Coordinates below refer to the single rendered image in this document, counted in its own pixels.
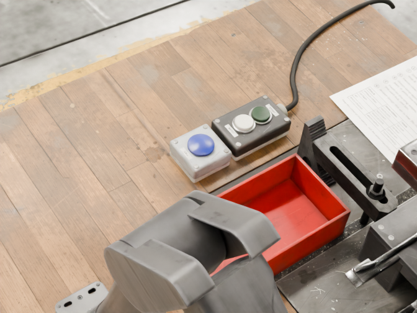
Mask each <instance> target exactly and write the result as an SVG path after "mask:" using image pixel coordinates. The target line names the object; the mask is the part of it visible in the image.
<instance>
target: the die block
mask: <svg viewBox="0 0 417 313"><path fill-rule="evenodd" d="M387 252H388V250H387V249H386V248H385V247H384V246H383V244H382V243H381V242H380V241H379V240H378V239H377V238H376V237H375V236H374V235H373V233H372V232H371V231H370V230H369V231H368V233H367V235H366V238H365V240H364V243H363V244H362V247H361V250H360V252H359V254H358V256H357V259H358V260H359V262H360V263H362V262H363V261H364V260H366V259H369V260H370V261H374V260H376V259H377V258H379V257H380V256H382V255H383V254H385V253H387ZM374 278H375V279H376V280H377V281H378V283H379V284H380V285H381V286H382V287H383V288H384V290H386V292H388V293H390V292H391V291H393V290H394V289H395V288H397V287H399V286H400V285H401V284H403V283H404V282H406V281H409V282H410V283H411V284H412V285H413V287H414V288H415V289H416V290H417V280H415V279H414V277H412V275H411V274H410V273H409V272H408V271H407V270H406V269H405V268H404V267H403V266H402V264H401V263H400V262H399V261H398V262H397V263H395V264H394V265H392V266H391V267H389V268H388V269H386V270H385V271H383V272H381V273H379V274H378V275H377V276H376V277H374Z"/></svg>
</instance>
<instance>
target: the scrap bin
mask: <svg viewBox="0 0 417 313"><path fill-rule="evenodd" d="M216 197H220V198H222V199H226V200H228V201H231V202H234V203H237V204H240V205H242V206H245V207H248V208H251V209H254V210H257V211H259V212H262V213H263V214H264V215H265V216H266V217H267V218H268V219H269V220H270V221H271V222H272V224H273V226H274V227H275V229H276V230H277V232H278V234H279V235H280V237H281V239H280V240H279V241H278V242H277V243H275V244H274V245H273V246H271V247H270V248H268V249H267V250H266V251H265V252H263V253H262V255H263V256H264V258H265V259H266V261H267V262H268V264H269V266H270V267H271V269H272V271H273V273H274V276H275V275H277V274H279V273H280V272H282V271H284V270H285V269H287V268H288V267H290V266H292V265H293V264H295V263H296V262H298V261H300V260H301V259H303V258H305V257H306V256H308V255H310V254H311V253H313V252H315V251H316V250H318V249H319V248H321V247H323V246H324V245H326V244H327V243H330V242H331V241H332V240H334V239H336V238H338V237H339V236H340V235H342V234H343V232H344V228H345V226H346V223H347V221H348V218H349V215H350V213H351V211H350V209H349V208H348V207H347V206H346V205H345V204H344V203H343V202H342V201H341V200H340V198H339V197H337V195H335V193H334V192H332V190H331V189H330V188H329V187H328V186H327V185H326V184H325V183H324V182H323V181H322V180H321V178H320V177H319V176H318V175H317V174H316V173H315V172H314V171H313V170H312V169H311V168H310V167H309V166H308V165H307V164H306V163H305V162H304V161H303V160H302V158H301V157H300V156H299V155H298V154H297V153H294V154H293V155H291V156H289V157H287V158H285V159H283V160H282V161H280V162H278V163H276V164H275V165H272V166H270V167H269V168H267V169H265V170H263V171H261V172H260V173H258V174H256V175H254V176H252V177H250V178H248V179H246V180H245V181H243V182H241V183H239V184H237V185H236V186H234V187H232V188H230V189H228V190H226V191H224V192H222V193H221V194H219V195H217V196H216ZM247 255H248V254H245V255H241V256H237V257H234V258H230V259H227V260H223V261H222V263H221V264H220V265H219V266H218V268H217V269H216V270H215V271H214V272H213V273H211V274H210V277H211V276H213V275H214V274H215V273H217V272H218V271H220V270H221V269H222V268H224V267H225V266H226V265H228V264H230V263H231V262H232V261H235V260H236V259H238V258H241V257H244V256H247Z"/></svg>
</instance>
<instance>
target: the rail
mask: <svg viewBox="0 0 417 313"><path fill-rule="evenodd" d="M415 240H417V233H416V234H414V235H413V236H411V237H410V238H408V239H407V240H405V241H404V242H402V243H401V244H399V245H397V246H396V247H394V248H393V249H391V250H390V251H388V252H387V253H385V254H383V255H382V256H380V257H379V258H377V259H376V260H374V261H375V263H376V266H377V265H378V264H380V263H381V262H383V261H384V260H386V259H387V258H389V257H391V256H392V255H394V254H395V253H396V252H398V251H400V250H401V249H403V248H405V247H406V246H407V245H409V244H410V243H412V242H414V241H415Z"/></svg>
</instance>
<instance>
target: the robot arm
mask: <svg viewBox="0 0 417 313"><path fill-rule="evenodd" d="M280 239H281V237H280V235H279V234H278V232H277V230H276V229H275V227H274V226H273V224H272V222H271V221H270V220H269V219H268V218H267V217H266V216H265V215H264V214H263V213H262V212H259V211H257V210H254V209H251V208H248V207H245V206H242V205H240V204H237V203H234V202H231V201H228V200H226V199H222V198H220V197H216V196H214V195H211V194H208V193H205V192H202V191H199V190H194V191H192V192H191V193H189V194H188V195H186V196H184V197H183V198H182V199H181V200H179V201H178V202H176V203H175V204H173V205H172V206H170V207H169V208H167V209H165V210H164V211H163V212H161V213H159V214H158V215H156V216H155V217H153V218H152V219H150V220H149V221H147V222H145V223H144V224H143V225H141V226H139V227H138V228H137V229H135V230H133V231H132V232H130V233H129V234H127V235H126V236H124V237H123V238H121V239H120V240H118V241H116V242H114V243H112V244H111V245H109V246H108V247H106V248H105V249H104V258H105V262H106V265H107V267H108V269H109V272H110V274H111V276H112V277H113V279H114V283H113V285H112V287H111V289H110V291H109V292H108V290H107V288H106V287H105V286H104V284H103V283H102V282H100V281H95V282H93V283H91V284H89V285H87V286H86V287H84V288H82V289H80V290H79V291H76V292H75V293H73V294H71V295H69V296H68V297H66V298H64V299H62V300H60V301H58V302H57V303H56V305H55V312H56V313H166V312H168V311H176V310H180V309H182V310H183V311H184V313H288V311H287V309H286V307H285V304H284V302H283V300H282V298H281V296H280V293H279V290H278V288H277V286H276V282H275V281H274V273H273V271H272V269H271V267H270V266H269V264H268V262H267V261H266V259H265V258H264V256H263V255H262V253H263V252H265V251H266V250H267V249H268V248H270V247H271V246H273V245H274V244H275V243H277V242H278V241H279V240H280ZM245 254H248V255H247V256H244V257H241V258H238V259H236V260H235V261H232V262H231V263H230V264H228V265H226V266H225V267H224V268H222V269H221V270H220V271H218V272H217V273H215V274H214V275H213V276H211V277H210V274H211V273H213V272H214V271H215V270H216V269H217V268H218V266H219V265H220V264H221V263H222V261H223V260H227V259H230V258H234V257H237V256H241V255H245ZM92 292H93V293H92ZM90 293H92V294H90ZM68 305H70V306H68ZM67 306H68V307H67Z"/></svg>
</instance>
